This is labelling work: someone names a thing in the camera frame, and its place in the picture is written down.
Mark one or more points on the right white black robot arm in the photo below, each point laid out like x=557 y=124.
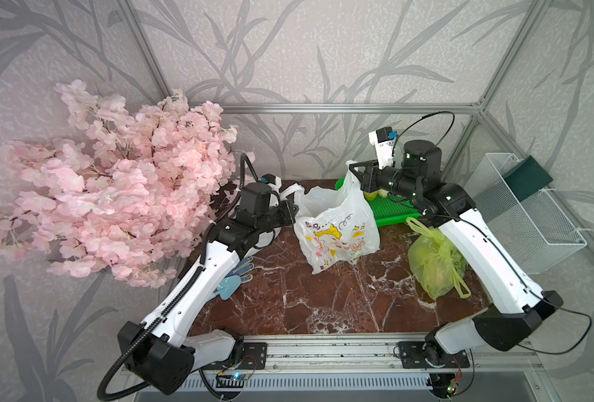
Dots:
x=519 y=305

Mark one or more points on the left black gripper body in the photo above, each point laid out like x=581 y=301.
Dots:
x=273 y=216

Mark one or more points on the white wire mesh basket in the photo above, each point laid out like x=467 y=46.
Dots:
x=535 y=231

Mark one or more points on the white printed plastic bag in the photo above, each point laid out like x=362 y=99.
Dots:
x=292 y=189

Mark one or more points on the light blue spatula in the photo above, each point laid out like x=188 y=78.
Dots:
x=227 y=287

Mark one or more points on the light green plastic bag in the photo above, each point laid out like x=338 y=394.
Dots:
x=436 y=263

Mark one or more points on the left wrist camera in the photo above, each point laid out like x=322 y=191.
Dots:
x=273 y=181

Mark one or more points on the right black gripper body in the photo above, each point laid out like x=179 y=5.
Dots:
x=393 y=181

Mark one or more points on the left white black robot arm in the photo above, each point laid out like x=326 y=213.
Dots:
x=159 y=351

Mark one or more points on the pink artificial blossom tree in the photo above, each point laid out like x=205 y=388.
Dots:
x=136 y=193

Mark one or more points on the dark green card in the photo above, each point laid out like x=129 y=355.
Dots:
x=527 y=178

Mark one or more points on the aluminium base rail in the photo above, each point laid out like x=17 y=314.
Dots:
x=346 y=362

